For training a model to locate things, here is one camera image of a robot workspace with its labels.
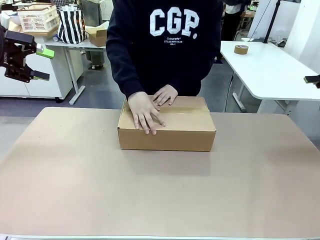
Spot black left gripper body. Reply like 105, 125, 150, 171
0, 24, 26, 70

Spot brown packing tape roll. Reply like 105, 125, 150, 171
233, 44, 249, 55

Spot brown cardboard shipping box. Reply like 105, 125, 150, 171
116, 95, 217, 153

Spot background person dark clothes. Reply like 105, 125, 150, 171
221, 0, 252, 42

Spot white board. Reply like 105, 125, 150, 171
247, 0, 303, 42

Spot black stand pole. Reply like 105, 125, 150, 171
262, 0, 282, 45

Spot light wooden board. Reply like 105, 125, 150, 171
8, 23, 61, 38

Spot person's right forearm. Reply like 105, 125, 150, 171
106, 44, 147, 101

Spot black white striped bag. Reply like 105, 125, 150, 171
57, 4, 87, 45

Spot background person grey trousers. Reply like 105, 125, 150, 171
79, 0, 106, 70

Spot white partition panel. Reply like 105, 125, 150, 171
284, 0, 320, 67

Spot person's left hand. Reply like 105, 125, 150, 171
151, 84, 179, 112

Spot white plastic basket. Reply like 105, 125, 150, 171
16, 4, 60, 33

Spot white bowl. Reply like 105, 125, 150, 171
7, 13, 22, 26

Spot white drawer cabinet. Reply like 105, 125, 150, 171
0, 49, 85, 103

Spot person's right hand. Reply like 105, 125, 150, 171
127, 91, 166, 136

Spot white desk with legs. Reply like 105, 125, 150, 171
34, 34, 108, 106

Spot person in dark sweatshirt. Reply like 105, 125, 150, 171
105, 0, 224, 97

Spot small open cardboard box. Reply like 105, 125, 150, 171
84, 21, 110, 48

